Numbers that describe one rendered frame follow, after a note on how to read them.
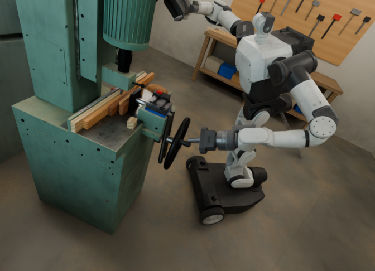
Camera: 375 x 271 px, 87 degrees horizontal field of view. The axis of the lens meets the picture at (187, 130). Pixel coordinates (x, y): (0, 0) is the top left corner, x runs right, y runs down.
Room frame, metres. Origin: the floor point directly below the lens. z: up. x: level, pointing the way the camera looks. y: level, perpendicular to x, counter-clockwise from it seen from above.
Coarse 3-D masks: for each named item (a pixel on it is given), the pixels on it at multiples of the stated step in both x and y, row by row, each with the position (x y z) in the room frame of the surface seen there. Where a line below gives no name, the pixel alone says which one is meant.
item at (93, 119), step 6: (144, 78) 1.05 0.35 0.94; (150, 78) 1.10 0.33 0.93; (144, 84) 1.03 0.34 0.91; (102, 108) 0.65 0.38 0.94; (96, 114) 0.60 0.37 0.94; (102, 114) 0.64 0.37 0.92; (84, 120) 0.55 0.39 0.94; (90, 120) 0.56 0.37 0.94; (96, 120) 0.60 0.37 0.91; (84, 126) 0.54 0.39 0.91; (90, 126) 0.56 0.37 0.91
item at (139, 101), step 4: (140, 88) 0.83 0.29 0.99; (136, 92) 0.79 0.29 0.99; (140, 92) 0.83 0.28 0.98; (132, 96) 0.75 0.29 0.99; (136, 96) 0.79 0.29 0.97; (140, 96) 0.84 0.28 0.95; (132, 100) 0.76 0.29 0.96; (136, 100) 0.78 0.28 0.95; (140, 100) 0.79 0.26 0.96; (144, 100) 0.79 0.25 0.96; (132, 104) 0.76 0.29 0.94; (136, 104) 0.81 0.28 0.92; (128, 108) 0.75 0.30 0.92; (132, 108) 0.77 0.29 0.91
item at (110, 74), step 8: (112, 64) 0.82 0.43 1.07; (104, 72) 0.76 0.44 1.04; (112, 72) 0.76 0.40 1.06; (120, 72) 0.77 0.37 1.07; (128, 72) 0.80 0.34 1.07; (104, 80) 0.76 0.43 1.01; (112, 80) 0.76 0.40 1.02; (120, 80) 0.76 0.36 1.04; (128, 80) 0.75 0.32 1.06; (120, 88) 0.76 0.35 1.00; (128, 88) 0.76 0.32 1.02
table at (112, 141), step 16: (144, 96) 0.92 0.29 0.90; (128, 112) 0.74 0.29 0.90; (96, 128) 0.57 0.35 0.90; (112, 128) 0.60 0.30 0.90; (128, 128) 0.64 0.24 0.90; (144, 128) 0.71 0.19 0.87; (80, 144) 0.50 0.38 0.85; (96, 144) 0.50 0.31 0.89; (112, 144) 0.52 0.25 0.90; (128, 144) 0.59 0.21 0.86; (112, 160) 0.49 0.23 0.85
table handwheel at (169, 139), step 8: (184, 120) 0.77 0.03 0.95; (184, 128) 0.73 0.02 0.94; (168, 136) 0.77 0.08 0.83; (176, 136) 0.68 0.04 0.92; (184, 136) 0.88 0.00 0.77; (176, 144) 0.66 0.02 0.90; (168, 152) 0.64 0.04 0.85; (176, 152) 0.81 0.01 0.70; (168, 160) 0.62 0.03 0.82; (168, 168) 0.66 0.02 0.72
